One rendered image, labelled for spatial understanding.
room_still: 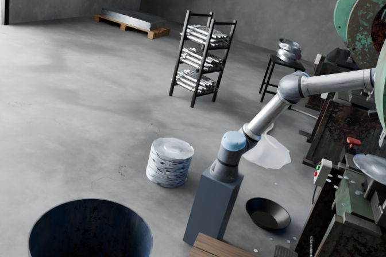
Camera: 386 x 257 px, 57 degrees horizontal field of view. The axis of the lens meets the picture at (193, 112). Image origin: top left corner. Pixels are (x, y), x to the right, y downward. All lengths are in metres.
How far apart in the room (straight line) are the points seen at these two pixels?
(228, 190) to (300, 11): 6.68
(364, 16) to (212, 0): 5.90
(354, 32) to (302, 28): 5.33
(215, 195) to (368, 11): 1.78
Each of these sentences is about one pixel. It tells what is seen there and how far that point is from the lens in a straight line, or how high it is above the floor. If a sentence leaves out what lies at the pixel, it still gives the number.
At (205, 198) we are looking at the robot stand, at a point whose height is 0.33.
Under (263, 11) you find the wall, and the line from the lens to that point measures 8.28.
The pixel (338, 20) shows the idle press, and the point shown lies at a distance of 4.64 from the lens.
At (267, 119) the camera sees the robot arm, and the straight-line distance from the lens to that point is 1.81.
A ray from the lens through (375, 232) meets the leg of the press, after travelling 1.62.
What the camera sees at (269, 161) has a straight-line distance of 2.98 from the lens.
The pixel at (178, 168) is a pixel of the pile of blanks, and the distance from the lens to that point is 2.40.
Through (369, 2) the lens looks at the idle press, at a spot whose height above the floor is 1.44.
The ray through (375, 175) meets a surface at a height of 0.78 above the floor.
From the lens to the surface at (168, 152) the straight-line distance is 2.41.
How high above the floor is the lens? 1.42
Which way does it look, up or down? 23 degrees down
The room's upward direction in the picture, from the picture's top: 14 degrees clockwise
